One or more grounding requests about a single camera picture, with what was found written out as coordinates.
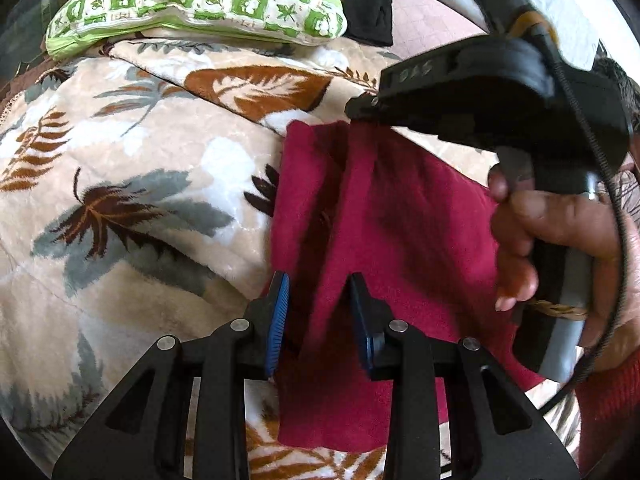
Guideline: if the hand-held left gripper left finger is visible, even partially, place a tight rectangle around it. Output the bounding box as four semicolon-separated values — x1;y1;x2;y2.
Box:
51;271;292;480

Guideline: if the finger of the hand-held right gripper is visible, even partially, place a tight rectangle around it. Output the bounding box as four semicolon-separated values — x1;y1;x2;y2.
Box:
345;95;386;123

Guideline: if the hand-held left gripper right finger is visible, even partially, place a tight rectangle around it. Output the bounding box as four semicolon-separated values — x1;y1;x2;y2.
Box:
348;272;581;480

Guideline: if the maroon fleece garment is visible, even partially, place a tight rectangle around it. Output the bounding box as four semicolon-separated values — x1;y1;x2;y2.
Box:
270;120;546;453

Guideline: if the person's right forearm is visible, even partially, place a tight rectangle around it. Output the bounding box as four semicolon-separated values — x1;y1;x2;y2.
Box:
575;360;640;476

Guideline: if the person's right hand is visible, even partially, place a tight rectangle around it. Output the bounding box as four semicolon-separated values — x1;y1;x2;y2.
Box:
487;165;640;373

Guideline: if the black cloth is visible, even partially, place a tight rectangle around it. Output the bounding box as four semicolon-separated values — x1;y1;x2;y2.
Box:
332;0;396;46

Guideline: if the pink quilted sheet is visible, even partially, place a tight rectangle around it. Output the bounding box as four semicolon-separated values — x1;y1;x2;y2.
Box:
390;0;488;56

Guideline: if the pale grey bedding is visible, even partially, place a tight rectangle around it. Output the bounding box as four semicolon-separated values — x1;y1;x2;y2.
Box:
390;0;601;71

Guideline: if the person's head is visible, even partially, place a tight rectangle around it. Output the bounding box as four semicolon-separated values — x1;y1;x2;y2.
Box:
595;57;640;201

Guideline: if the leaf print plush blanket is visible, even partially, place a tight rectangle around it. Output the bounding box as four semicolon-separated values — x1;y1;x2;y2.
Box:
0;27;581;480

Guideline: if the wooden glass door cabinet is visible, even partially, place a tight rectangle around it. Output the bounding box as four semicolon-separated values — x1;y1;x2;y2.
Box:
0;0;71;86

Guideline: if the brown braided cord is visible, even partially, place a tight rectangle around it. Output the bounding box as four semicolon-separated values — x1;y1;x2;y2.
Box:
520;299;591;321

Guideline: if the black cable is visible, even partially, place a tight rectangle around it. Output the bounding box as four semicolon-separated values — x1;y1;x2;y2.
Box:
530;15;633;411

